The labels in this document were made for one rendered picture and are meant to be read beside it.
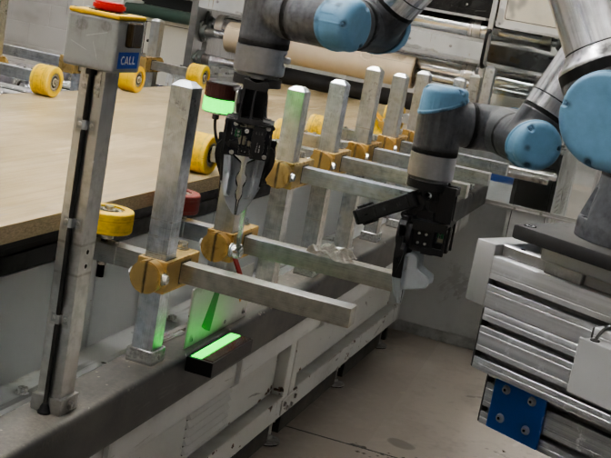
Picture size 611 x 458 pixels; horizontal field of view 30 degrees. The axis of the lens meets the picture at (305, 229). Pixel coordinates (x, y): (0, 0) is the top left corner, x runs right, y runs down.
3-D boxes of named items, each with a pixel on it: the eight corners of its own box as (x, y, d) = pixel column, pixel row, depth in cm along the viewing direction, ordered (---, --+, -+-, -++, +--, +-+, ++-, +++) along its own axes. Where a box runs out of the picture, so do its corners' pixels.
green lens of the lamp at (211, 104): (243, 114, 193) (245, 101, 193) (228, 115, 188) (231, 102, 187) (210, 106, 195) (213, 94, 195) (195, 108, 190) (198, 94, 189)
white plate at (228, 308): (246, 315, 206) (255, 263, 204) (185, 350, 182) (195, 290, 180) (244, 314, 206) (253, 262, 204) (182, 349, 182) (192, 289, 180)
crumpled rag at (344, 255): (363, 259, 195) (365, 245, 194) (351, 265, 188) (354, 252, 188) (315, 246, 197) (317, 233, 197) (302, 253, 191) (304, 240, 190)
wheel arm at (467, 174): (489, 185, 260) (492, 170, 259) (486, 187, 256) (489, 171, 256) (286, 140, 274) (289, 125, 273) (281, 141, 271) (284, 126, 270)
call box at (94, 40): (138, 78, 143) (147, 16, 142) (111, 79, 137) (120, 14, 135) (89, 68, 145) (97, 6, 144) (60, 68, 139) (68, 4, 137)
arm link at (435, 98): (481, 93, 180) (430, 84, 178) (468, 161, 182) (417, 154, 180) (465, 87, 187) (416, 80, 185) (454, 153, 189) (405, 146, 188)
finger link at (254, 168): (233, 220, 168) (244, 159, 166) (235, 213, 174) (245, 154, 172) (254, 224, 168) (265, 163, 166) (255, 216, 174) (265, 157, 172)
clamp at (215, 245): (255, 253, 203) (259, 225, 202) (225, 265, 190) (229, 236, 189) (225, 245, 204) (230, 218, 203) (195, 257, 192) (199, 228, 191)
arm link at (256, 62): (238, 41, 169) (292, 50, 170) (233, 71, 170) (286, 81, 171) (235, 43, 162) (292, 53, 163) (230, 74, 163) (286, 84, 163)
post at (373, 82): (346, 269, 269) (385, 67, 260) (343, 272, 266) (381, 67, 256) (333, 265, 270) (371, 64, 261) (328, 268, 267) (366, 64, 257)
